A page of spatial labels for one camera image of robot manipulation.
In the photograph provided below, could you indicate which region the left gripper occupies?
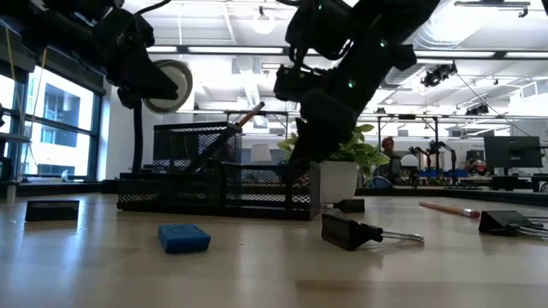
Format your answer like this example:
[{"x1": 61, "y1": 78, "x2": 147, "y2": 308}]
[{"x1": 96, "y1": 8, "x2": 179, "y2": 102}]

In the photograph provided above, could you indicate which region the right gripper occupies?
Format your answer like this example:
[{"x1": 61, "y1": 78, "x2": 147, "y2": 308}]
[{"x1": 290, "y1": 63, "x2": 378, "y2": 164}]

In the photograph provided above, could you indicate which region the black binder clip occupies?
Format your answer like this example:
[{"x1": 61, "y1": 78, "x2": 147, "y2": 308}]
[
  {"x1": 321, "y1": 198, "x2": 366, "y2": 215},
  {"x1": 320, "y1": 212, "x2": 426, "y2": 252},
  {"x1": 478, "y1": 209, "x2": 548, "y2": 238},
  {"x1": 24, "y1": 198, "x2": 81, "y2": 223}
]

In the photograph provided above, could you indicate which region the orange pencil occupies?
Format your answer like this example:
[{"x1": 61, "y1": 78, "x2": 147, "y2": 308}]
[
  {"x1": 186, "y1": 101, "x2": 266, "y2": 175},
  {"x1": 418, "y1": 199, "x2": 481, "y2": 220}
]

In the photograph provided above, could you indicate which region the black mesh desk organizer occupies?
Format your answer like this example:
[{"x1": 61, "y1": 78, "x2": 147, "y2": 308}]
[{"x1": 116, "y1": 121, "x2": 322, "y2": 222}]

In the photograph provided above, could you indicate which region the blue eraser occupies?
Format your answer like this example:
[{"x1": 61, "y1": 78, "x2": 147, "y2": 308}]
[{"x1": 157, "y1": 223, "x2": 212, "y2": 255}]

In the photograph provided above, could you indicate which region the black desk lamp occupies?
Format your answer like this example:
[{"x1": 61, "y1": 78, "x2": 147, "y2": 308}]
[{"x1": 117, "y1": 58, "x2": 194, "y2": 175}]

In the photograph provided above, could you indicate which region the green plant in white pot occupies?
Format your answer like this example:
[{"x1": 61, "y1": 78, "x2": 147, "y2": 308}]
[{"x1": 276, "y1": 123, "x2": 391, "y2": 204}]

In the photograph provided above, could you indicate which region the white lampshade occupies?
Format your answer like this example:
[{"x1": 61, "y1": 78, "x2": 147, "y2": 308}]
[{"x1": 249, "y1": 143, "x2": 273, "y2": 164}]

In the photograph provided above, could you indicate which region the person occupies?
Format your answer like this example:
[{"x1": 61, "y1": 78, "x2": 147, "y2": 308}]
[{"x1": 375, "y1": 135, "x2": 403, "y2": 186}]

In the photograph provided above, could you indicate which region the large window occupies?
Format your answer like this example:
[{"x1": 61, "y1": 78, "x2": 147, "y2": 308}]
[{"x1": 0, "y1": 63, "x2": 104, "y2": 181}]

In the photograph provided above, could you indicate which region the round pendant lamp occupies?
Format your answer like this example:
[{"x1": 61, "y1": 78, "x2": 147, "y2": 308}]
[{"x1": 251, "y1": 4, "x2": 277, "y2": 36}]

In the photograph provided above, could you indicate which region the black ceiling spotlight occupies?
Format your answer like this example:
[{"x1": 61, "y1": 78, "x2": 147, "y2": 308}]
[{"x1": 420, "y1": 62, "x2": 458, "y2": 89}]

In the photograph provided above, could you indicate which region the dark computer monitor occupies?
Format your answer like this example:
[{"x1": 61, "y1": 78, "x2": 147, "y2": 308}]
[{"x1": 483, "y1": 135, "x2": 545, "y2": 170}]

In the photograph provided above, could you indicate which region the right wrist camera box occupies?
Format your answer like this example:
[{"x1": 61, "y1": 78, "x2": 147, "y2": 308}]
[{"x1": 273, "y1": 63, "x2": 329, "y2": 104}]

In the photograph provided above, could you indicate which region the black aluminium table frame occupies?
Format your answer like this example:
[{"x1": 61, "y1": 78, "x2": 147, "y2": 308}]
[{"x1": 0, "y1": 178, "x2": 548, "y2": 206}]

